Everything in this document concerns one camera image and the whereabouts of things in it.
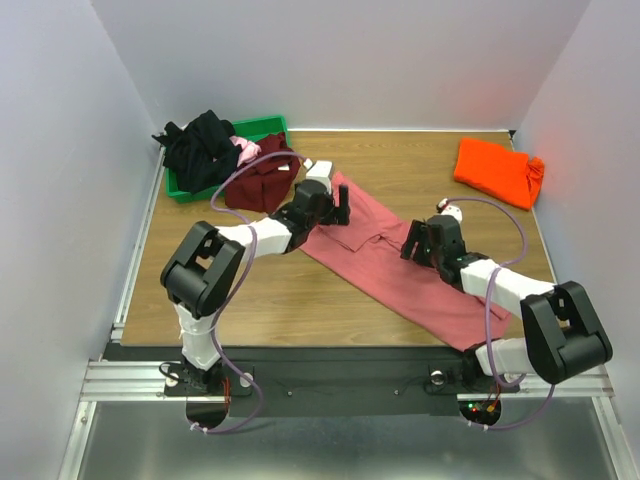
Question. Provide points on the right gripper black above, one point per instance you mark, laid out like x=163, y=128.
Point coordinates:
x=424, y=242

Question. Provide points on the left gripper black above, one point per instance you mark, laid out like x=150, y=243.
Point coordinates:
x=339, y=215

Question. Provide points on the salmon pink t-shirt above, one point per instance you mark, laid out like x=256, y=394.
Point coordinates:
x=366, y=253

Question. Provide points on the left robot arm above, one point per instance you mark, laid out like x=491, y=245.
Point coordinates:
x=211, y=263

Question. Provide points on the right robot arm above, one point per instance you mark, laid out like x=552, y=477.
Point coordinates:
x=563, y=334

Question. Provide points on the maroon t-shirt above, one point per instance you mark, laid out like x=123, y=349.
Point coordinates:
x=264, y=187

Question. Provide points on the light pink t-shirt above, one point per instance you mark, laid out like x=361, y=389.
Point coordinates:
x=249, y=150

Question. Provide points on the folded orange t-shirt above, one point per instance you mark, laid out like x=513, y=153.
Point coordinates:
x=511, y=177

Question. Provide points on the green plastic bin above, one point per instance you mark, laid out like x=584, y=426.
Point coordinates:
x=252, y=129

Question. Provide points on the black t-shirt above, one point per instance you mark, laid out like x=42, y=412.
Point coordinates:
x=202, y=154

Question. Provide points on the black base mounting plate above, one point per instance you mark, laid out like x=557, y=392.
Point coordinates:
x=330, y=382

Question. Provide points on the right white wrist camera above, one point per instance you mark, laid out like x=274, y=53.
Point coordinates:
x=446, y=207

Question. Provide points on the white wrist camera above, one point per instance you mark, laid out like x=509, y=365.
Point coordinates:
x=446, y=207
x=320, y=171

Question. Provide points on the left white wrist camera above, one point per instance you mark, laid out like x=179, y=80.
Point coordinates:
x=320, y=171

